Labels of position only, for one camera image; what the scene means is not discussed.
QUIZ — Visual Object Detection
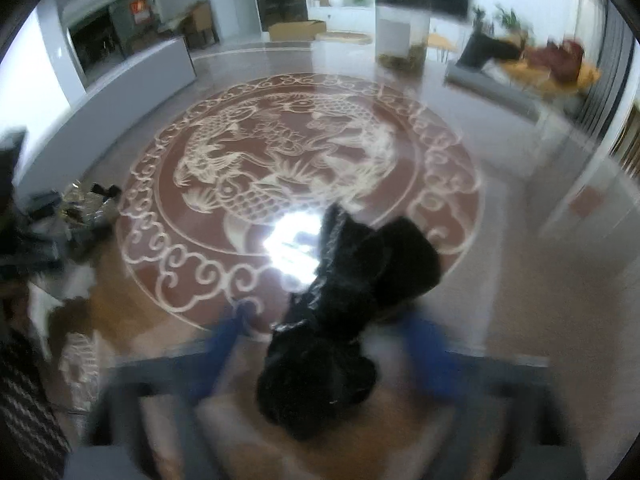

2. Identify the brown cardboard box on floor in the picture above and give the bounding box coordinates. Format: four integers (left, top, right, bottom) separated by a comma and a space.
268, 20, 326, 41

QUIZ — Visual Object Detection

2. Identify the closed grey laptop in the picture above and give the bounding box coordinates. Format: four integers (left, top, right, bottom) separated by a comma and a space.
444, 62, 540, 122

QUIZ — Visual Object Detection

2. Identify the black sock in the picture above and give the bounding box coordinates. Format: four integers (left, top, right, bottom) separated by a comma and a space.
256, 204, 442, 441

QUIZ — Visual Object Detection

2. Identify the round beige pet bed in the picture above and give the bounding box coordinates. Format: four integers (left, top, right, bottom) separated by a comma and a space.
314, 32, 372, 46

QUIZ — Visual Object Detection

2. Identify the reclining person in chair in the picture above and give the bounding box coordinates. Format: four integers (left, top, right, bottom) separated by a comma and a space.
457, 32, 585, 84

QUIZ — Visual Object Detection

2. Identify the silver bow hair clip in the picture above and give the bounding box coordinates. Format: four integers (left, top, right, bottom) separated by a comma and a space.
58, 182, 122, 248

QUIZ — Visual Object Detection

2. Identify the white tv cabinet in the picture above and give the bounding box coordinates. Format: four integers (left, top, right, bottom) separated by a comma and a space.
307, 6, 472, 53

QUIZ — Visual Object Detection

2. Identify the dining table with chairs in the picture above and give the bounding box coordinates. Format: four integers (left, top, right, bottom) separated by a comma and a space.
157, 0, 219, 50

